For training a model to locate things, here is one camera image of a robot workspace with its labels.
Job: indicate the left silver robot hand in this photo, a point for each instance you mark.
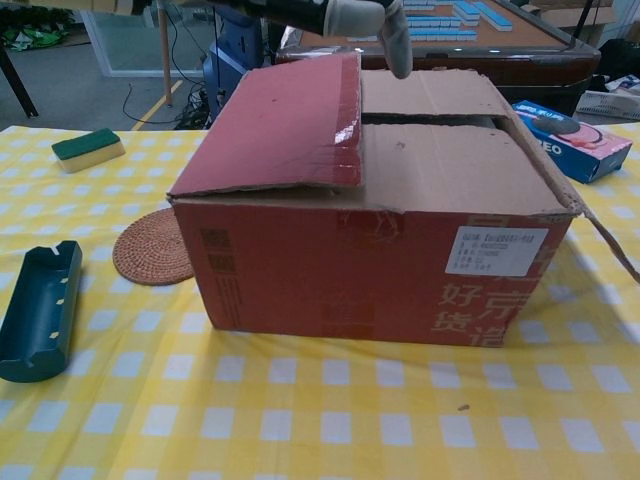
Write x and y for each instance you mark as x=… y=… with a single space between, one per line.
x=350 y=17

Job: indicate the red cardboard shipping box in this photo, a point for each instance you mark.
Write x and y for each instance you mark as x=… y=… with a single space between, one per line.
x=325 y=260

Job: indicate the blue Oreo cookie box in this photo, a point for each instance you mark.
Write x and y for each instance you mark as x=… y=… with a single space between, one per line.
x=575 y=150

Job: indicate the blue machine base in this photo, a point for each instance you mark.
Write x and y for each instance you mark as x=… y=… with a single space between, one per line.
x=227 y=70

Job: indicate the brown mahjong table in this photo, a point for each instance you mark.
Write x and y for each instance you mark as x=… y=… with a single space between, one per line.
x=530 y=52

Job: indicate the wooden pole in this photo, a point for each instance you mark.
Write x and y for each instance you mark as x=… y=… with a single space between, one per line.
x=165 y=55

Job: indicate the white framed glass partition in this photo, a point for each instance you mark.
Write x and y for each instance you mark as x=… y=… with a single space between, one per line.
x=130 y=45

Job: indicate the white plastic basket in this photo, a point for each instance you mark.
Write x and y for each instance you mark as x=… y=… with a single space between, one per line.
x=607 y=105

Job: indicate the black bag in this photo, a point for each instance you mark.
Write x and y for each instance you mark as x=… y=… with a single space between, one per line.
x=620 y=57

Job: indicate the white blue plastic package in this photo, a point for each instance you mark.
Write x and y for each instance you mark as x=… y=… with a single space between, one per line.
x=625 y=84

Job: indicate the green and yellow sponge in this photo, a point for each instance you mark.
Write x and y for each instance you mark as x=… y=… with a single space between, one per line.
x=87 y=150

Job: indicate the round woven rattan coaster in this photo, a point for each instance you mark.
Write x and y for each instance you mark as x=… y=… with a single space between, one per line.
x=145 y=250

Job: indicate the black slanted table leg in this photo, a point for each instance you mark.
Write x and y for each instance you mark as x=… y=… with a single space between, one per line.
x=17 y=82

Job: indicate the yellow white checkered tablecloth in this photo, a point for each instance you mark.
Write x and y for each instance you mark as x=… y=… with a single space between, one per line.
x=300 y=410

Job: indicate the dark green paper tray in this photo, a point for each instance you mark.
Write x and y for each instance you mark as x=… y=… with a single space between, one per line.
x=37 y=310

